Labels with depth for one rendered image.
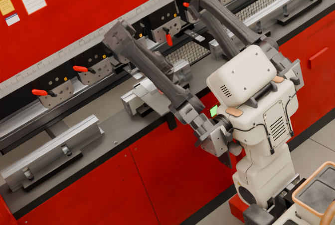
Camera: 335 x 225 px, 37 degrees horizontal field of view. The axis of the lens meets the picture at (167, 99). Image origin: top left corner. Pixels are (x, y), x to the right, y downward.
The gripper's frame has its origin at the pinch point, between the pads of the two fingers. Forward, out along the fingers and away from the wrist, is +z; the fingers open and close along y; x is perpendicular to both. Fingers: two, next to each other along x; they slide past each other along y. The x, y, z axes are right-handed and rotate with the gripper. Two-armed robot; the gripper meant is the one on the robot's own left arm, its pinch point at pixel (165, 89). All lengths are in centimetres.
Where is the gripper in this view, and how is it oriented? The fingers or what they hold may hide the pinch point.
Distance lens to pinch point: 235.9
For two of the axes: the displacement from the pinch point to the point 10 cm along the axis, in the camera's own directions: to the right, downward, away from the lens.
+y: -8.0, 5.2, -3.1
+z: -0.6, 4.4, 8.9
